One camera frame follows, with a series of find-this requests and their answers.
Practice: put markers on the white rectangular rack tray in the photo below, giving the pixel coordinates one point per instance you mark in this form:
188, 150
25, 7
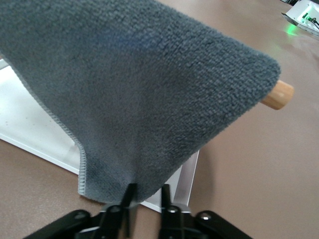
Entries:
27, 129

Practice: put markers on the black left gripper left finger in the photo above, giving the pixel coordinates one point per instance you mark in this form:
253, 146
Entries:
127, 219

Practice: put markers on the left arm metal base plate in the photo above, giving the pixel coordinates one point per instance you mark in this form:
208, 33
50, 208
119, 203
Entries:
302, 26

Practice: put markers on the brown wooden rod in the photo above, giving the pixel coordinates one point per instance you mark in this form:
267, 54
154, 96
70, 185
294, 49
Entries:
280, 95

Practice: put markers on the grey cloth with pink underside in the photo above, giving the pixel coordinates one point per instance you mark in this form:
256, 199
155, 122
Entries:
124, 87

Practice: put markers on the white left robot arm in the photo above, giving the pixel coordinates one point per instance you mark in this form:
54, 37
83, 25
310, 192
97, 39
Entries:
305, 7

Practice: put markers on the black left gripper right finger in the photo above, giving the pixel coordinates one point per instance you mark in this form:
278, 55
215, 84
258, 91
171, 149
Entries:
172, 219

